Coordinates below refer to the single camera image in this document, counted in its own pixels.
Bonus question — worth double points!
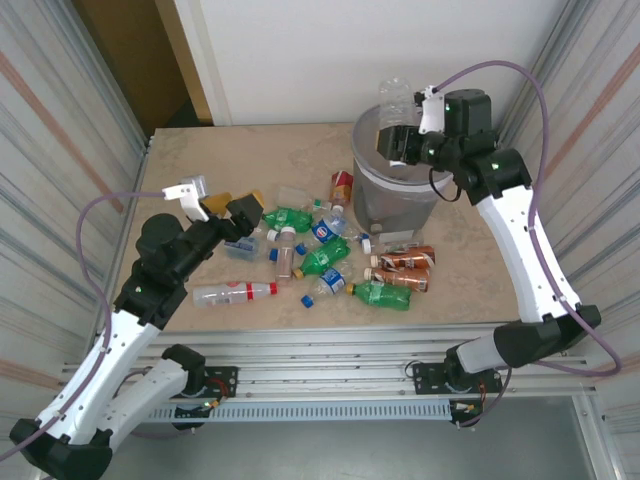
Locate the brown label drink bottle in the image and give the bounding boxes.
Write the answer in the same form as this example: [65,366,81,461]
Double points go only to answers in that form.
[369,244,437,269]
[363,265,432,293]

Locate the clear plastic bin liner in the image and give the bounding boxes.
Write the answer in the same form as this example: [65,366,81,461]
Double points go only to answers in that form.
[352,107,446,194]

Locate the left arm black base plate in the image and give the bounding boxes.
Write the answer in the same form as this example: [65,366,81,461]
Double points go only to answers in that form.
[148,365,239,400]

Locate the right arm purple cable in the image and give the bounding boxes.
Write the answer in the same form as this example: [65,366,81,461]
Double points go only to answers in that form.
[433,59,624,430]

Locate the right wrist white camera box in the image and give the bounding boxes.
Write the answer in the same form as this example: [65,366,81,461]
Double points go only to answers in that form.
[413,84,446,135]

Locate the grey slotted cable duct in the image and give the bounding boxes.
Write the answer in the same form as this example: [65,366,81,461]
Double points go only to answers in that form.
[74,402,454,424]

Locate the grey mesh waste bin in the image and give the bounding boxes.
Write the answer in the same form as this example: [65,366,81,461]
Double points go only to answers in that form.
[351,106,454,243]

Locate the white door frame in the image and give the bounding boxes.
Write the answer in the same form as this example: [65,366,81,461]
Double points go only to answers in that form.
[172,0,235,127]

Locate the crushed clear bottle blue label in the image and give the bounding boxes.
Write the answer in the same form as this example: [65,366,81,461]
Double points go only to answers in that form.
[223,236,280,262]

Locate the clear bottle red label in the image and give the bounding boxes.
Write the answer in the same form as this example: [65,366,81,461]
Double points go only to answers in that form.
[193,280,279,307]

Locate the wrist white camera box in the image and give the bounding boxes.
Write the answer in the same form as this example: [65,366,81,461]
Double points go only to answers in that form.
[413,84,446,135]
[161,174,210,223]

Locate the pink-brown drink bottle white cap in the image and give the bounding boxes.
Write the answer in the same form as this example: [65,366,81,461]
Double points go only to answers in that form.
[275,225,297,286]

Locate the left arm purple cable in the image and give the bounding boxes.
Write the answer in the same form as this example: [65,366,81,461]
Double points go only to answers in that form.
[0,189,166,461]

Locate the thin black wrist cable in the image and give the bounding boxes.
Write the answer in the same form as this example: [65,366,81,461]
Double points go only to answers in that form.
[428,167,462,204]

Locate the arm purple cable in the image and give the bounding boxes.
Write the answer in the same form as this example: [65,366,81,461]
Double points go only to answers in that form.
[433,59,624,430]
[0,189,166,461]

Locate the brown wooden door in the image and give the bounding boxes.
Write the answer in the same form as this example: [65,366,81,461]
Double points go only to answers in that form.
[72,0,214,135]

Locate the clear bottle Pepsi blue label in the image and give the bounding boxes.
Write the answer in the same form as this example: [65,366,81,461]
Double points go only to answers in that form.
[297,206,350,256]

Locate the aluminium frame rails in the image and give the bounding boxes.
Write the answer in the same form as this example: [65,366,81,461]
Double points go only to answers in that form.
[58,322,600,402]

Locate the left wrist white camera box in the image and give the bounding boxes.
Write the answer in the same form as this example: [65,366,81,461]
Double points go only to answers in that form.
[161,174,210,223]

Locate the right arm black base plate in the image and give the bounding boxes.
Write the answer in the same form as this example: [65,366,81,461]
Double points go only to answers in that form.
[413,360,503,396]

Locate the green plastic soda bottle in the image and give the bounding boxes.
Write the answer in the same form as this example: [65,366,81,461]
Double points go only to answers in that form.
[292,235,351,280]
[259,207,315,234]
[344,279,414,311]

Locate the clear water bottle blue label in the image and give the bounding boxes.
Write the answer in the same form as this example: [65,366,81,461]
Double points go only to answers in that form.
[312,264,357,301]

